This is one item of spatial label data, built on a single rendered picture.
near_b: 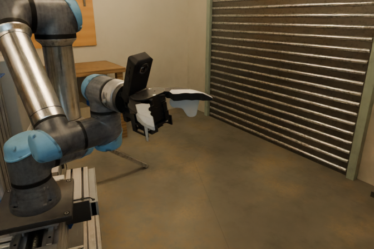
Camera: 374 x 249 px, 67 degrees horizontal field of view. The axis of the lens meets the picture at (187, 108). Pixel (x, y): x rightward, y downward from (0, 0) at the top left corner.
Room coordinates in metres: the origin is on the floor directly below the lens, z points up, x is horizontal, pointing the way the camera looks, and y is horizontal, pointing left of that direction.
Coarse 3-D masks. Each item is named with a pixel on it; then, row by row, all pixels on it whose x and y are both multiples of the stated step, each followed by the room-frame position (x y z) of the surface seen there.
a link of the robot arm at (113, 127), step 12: (84, 120) 0.64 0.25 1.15; (96, 120) 0.65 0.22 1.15; (108, 120) 0.66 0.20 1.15; (120, 120) 0.69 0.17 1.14; (96, 132) 0.63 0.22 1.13; (108, 132) 0.65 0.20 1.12; (120, 132) 0.68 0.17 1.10; (96, 144) 0.63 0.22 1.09; (108, 144) 0.65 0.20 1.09; (120, 144) 0.68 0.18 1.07
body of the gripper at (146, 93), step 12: (120, 84) 0.61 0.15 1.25; (120, 96) 0.60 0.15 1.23; (132, 96) 0.54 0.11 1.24; (144, 96) 0.54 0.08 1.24; (156, 96) 0.54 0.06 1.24; (120, 108) 0.60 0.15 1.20; (156, 108) 0.55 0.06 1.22; (132, 120) 0.55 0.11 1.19; (156, 120) 0.54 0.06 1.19; (168, 120) 0.58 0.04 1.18; (144, 132) 0.53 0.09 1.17
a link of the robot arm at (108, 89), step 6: (108, 84) 0.63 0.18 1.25; (114, 84) 0.62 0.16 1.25; (102, 90) 0.63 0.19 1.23; (108, 90) 0.61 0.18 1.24; (114, 90) 0.61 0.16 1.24; (102, 96) 0.62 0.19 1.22; (108, 96) 0.61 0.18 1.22; (102, 102) 0.61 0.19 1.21; (108, 102) 0.61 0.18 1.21; (114, 108) 0.60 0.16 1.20
